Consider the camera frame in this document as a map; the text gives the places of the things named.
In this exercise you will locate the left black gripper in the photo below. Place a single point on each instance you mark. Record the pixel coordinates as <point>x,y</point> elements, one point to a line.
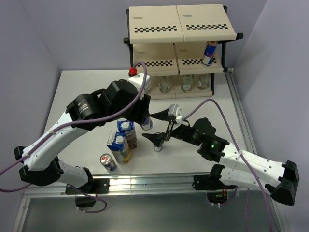
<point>142,111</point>

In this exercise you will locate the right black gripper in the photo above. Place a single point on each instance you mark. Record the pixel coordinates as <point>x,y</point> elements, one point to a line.
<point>156,139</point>

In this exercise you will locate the energy drink can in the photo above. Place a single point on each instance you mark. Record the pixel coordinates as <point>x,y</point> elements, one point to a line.
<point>147,124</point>
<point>158,144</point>
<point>107,162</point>

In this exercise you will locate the clear bottle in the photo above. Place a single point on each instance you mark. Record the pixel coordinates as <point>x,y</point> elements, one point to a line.
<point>203,81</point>
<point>164,84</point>
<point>187,81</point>
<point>147,89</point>

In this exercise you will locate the energy drink can hidden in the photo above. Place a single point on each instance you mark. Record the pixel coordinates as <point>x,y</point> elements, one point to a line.
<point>209,52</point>

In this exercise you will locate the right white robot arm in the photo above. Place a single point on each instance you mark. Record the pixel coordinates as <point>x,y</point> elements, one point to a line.
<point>233,167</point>

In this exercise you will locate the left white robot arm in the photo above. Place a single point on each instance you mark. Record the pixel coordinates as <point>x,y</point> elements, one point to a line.
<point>41,165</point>

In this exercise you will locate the beige three-tier shelf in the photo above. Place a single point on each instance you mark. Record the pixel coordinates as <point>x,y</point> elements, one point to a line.
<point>170,41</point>

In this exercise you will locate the blue carton maroon side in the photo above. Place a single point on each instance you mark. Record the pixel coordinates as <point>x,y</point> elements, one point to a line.
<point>128,128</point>

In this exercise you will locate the blue carton yellow side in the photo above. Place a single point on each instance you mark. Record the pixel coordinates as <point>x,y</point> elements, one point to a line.
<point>117,144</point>

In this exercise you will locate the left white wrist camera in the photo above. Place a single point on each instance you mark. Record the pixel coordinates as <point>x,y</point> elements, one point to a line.
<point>137,79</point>

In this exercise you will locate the aluminium front rail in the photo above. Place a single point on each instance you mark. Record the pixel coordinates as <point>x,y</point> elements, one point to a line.
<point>140,184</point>

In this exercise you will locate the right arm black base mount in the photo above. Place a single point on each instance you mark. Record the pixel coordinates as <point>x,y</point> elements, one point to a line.
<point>205,182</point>

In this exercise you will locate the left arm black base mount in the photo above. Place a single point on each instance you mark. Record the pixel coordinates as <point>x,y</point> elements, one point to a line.
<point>100,186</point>

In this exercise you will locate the aluminium side rail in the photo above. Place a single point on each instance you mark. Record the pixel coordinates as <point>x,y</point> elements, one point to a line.
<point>277,210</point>

